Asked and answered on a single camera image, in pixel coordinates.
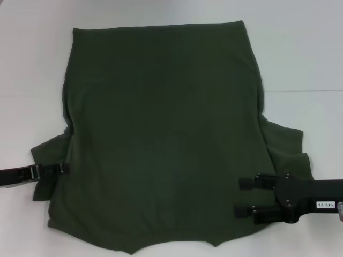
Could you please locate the dark green shirt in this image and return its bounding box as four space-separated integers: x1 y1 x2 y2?
30 20 315 255

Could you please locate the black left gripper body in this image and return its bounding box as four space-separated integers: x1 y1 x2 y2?
0 164 41 190

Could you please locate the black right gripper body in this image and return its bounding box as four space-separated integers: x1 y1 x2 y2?
275 173 343 224

